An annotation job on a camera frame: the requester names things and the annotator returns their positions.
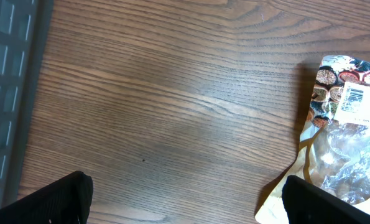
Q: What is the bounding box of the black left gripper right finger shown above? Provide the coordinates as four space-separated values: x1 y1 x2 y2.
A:
282 175 370 224

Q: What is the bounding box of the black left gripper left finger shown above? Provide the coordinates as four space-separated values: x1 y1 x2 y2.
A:
0 171 93 224

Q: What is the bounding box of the brown white snack pouch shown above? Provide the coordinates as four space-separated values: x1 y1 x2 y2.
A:
255 55 370 223

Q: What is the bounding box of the dark grey plastic basket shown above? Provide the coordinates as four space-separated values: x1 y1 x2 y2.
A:
0 0 54 208

